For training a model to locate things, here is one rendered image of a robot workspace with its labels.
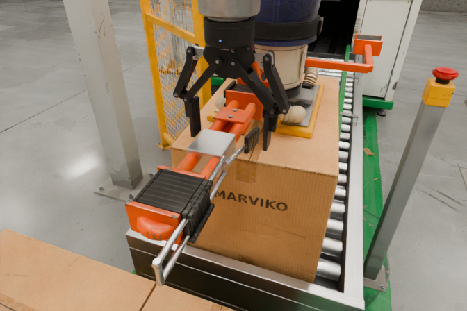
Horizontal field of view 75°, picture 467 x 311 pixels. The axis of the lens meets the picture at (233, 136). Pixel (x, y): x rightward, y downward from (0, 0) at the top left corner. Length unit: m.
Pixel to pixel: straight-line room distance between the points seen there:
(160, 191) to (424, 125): 0.98
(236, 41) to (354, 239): 0.78
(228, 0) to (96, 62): 1.37
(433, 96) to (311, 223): 0.60
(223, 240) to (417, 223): 1.43
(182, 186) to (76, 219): 1.69
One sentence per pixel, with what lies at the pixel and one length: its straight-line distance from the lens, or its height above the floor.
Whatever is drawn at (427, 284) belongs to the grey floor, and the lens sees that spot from 1.86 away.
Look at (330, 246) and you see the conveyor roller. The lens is 1.10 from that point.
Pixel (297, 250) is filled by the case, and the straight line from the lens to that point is 0.89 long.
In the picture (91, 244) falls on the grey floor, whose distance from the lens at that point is 1.91.
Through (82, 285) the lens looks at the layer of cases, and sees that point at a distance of 1.07.
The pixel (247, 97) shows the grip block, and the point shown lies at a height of 1.10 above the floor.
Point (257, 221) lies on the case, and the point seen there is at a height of 0.76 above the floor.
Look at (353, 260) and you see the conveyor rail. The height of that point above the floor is 0.59.
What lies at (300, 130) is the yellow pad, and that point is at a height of 0.97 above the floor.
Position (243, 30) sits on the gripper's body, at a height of 1.27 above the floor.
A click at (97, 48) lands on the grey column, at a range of 1.71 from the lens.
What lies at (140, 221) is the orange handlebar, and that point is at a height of 1.09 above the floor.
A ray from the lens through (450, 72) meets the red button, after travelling 1.16.
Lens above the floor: 1.37
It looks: 32 degrees down
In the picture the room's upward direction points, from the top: straight up
